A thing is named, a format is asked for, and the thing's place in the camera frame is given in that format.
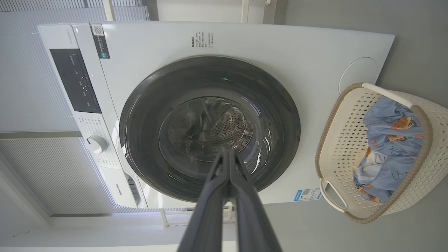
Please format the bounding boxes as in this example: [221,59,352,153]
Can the black round glass washer door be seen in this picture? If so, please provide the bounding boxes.
[119,55,301,203]

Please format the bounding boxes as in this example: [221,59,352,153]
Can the black QR code sticker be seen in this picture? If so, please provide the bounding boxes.
[90,24,110,59]

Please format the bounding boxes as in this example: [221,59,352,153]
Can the blue energy label sticker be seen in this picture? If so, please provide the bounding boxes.
[293,188,322,202]

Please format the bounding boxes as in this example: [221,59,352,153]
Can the white washing machine dial knob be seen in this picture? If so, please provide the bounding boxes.
[86,135,108,155]

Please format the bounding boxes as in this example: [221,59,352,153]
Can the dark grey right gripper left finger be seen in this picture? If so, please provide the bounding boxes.
[177,149,232,252]

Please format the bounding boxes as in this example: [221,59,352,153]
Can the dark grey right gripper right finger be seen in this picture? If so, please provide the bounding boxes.
[228,149,282,252]

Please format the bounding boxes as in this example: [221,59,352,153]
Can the blue cartoon print garment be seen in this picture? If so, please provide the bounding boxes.
[363,96,425,189]
[352,147,398,204]

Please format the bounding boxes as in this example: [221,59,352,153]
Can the black washing machine control panel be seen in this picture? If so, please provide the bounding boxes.
[49,48,102,114]

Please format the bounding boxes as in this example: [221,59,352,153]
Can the cream perforated laundry basket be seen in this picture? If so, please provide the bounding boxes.
[315,83,448,224]

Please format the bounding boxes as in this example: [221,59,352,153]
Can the round white filter cover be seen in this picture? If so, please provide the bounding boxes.
[338,57,379,94]

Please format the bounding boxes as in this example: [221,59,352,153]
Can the white detergent drawer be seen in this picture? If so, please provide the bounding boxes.
[99,166,144,208]

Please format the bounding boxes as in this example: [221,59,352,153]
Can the white front-load washing machine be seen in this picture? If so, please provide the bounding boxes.
[37,21,396,209]

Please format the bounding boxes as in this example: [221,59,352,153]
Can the washing machine drum opening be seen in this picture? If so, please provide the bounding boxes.
[159,97,254,162]

